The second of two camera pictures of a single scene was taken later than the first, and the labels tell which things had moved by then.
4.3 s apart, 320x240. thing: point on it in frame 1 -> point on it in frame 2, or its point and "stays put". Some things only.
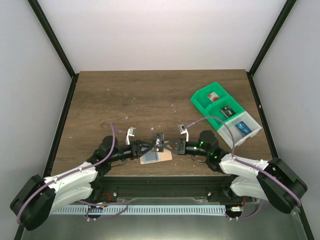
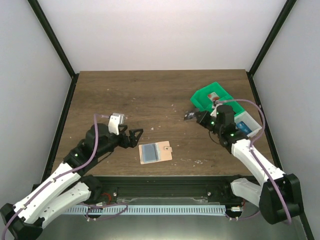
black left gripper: [136, 148] -> [125, 137]
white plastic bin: [242, 127] stays put
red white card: [213, 97] stays put
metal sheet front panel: [268, 222] stays put
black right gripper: [181, 146] -> [202, 118]
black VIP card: [158, 140] -> [189, 116]
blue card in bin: [243, 128] stays put
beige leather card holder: [152, 157] stays put
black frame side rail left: [59, 128] stays put
